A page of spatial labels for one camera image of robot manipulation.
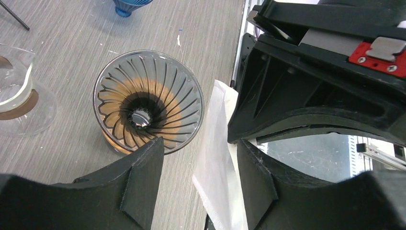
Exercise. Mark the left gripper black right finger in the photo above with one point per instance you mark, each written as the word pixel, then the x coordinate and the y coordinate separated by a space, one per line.
pixel 279 197

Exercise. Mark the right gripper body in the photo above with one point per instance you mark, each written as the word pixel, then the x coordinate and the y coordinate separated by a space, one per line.
pixel 370 34

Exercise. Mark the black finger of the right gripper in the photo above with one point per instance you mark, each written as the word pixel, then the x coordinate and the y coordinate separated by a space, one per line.
pixel 290 91

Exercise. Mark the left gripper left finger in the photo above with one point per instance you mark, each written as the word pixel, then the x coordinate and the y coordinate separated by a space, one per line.
pixel 119 196

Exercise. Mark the white paper coffee filter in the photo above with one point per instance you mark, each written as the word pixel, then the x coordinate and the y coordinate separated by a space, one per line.
pixel 216 175

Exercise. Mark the grey ribbed dripper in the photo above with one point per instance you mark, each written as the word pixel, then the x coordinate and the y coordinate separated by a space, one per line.
pixel 145 94

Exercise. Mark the glass carafe with wooden collar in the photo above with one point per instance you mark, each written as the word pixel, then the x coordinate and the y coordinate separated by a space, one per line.
pixel 27 107

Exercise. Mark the blue ribbed dripper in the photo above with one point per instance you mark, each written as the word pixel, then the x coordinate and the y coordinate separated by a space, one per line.
pixel 124 8

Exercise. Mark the black microphone tripod stand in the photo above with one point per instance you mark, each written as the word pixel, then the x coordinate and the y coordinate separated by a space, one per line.
pixel 14 15

